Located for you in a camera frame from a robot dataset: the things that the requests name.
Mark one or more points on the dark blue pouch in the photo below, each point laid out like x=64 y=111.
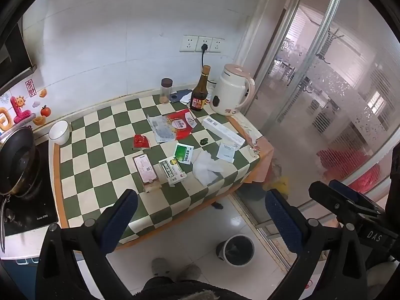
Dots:
x=178 y=95

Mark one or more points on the large red snack packet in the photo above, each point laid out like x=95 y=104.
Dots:
x=182 y=128

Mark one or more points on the grey trash bin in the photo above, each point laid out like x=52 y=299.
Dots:
x=237 y=250

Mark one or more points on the gold ingot wall sticker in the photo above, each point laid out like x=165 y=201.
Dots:
x=40 y=121

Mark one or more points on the orange letter wall sticker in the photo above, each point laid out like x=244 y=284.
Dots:
x=4 y=120

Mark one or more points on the black range hood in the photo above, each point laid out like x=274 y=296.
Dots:
x=14 y=56

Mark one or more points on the person's dark clothing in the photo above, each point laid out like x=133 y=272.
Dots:
x=187 y=290

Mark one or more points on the pink letter wall sticker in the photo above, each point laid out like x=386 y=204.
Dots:
x=19 y=109

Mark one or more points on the orange fruit wall sticker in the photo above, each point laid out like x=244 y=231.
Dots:
x=43 y=92

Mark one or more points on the small red packet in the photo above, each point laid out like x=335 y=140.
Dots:
x=141 y=141

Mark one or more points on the green white sachet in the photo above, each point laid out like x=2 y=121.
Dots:
x=183 y=153

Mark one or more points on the green white medicine box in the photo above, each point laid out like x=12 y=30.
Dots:
x=172 y=171

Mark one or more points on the glass sliding door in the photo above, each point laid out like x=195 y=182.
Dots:
x=328 y=100

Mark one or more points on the clear plastic bag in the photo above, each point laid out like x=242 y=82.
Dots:
x=161 y=129

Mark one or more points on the person's right forearm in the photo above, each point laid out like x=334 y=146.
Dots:
x=384 y=281

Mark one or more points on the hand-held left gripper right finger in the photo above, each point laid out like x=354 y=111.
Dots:
x=282 y=222

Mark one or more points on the grey slipper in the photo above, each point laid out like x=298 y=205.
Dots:
x=161 y=267
x=190 y=272

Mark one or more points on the clear spice jar brown lid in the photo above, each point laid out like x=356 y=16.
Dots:
x=165 y=92

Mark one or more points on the pink flat box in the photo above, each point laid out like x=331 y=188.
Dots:
x=146 y=172

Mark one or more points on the white bowl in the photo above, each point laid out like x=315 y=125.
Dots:
x=59 y=132

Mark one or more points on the black induction cooktop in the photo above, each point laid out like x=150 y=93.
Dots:
x=37 y=206

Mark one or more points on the large white paper tissue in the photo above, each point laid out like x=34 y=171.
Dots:
x=206 y=167

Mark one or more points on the blue cabinet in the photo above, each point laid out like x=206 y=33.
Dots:
x=18 y=278

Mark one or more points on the white wall socket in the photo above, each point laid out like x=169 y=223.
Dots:
x=217 y=45
x=204 y=40
x=188 y=43

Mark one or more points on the red character wall sticker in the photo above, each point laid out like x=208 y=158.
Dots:
x=31 y=88

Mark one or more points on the small dark floor item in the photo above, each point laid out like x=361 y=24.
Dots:
x=217 y=205

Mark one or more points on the brown sauce bottle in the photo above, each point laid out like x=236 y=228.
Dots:
x=199 y=97

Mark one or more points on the long white box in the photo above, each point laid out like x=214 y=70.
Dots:
x=222 y=131

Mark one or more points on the small crumpled white tissue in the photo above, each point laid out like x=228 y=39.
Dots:
x=186 y=100

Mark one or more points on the white electric kettle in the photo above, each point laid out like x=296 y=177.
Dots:
x=229 y=93

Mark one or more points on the yellow cloth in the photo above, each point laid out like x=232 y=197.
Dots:
x=281 y=186

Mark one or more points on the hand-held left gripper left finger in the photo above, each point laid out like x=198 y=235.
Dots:
x=120 y=222

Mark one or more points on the green white checkered table cover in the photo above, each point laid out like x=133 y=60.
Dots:
x=103 y=168

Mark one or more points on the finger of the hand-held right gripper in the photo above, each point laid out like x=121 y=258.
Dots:
x=337 y=204
x=350 y=190

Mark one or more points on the black frying pan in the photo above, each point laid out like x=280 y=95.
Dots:
x=18 y=162

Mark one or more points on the red apple wall sticker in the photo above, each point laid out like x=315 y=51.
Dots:
x=45 y=111

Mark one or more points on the red basket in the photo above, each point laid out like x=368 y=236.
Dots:
x=347 y=168

